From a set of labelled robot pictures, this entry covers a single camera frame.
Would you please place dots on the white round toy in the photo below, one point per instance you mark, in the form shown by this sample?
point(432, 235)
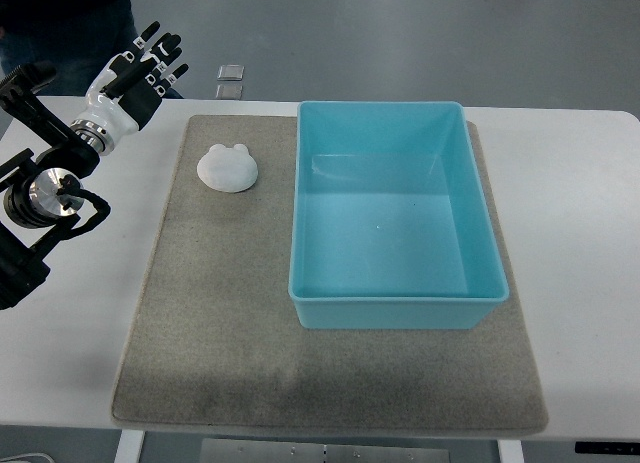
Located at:
point(228, 169)

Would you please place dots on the blue plastic box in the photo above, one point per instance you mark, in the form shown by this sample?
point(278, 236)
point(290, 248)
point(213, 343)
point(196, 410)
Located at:
point(391, 220)

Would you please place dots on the grey felt mat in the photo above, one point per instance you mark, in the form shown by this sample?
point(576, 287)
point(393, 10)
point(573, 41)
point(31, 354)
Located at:
point(216, 345)

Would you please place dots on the black table control panel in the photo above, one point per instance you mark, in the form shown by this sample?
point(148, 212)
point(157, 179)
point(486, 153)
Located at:
point(607, 448)

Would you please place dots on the floor socket plate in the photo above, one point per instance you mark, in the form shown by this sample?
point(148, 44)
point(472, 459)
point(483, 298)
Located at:
point(227, 91)
point(230, 72)

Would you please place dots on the metal table frame plate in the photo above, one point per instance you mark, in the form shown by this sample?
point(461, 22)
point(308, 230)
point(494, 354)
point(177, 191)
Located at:
point(226, 450)

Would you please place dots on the upper floor socket plate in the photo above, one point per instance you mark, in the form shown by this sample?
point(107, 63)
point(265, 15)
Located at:
point(230, 72)

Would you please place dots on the lower floor socket plate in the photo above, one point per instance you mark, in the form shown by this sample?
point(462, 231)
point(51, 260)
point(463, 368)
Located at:
point(227, 91)

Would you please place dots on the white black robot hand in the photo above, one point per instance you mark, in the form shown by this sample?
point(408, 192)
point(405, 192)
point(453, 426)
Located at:
point(125, 95)

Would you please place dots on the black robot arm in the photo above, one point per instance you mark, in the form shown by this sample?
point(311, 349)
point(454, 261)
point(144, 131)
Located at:
point(42, 192)

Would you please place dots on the person in dark clothes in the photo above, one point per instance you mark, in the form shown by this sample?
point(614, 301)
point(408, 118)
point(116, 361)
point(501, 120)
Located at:
point(79, 37)

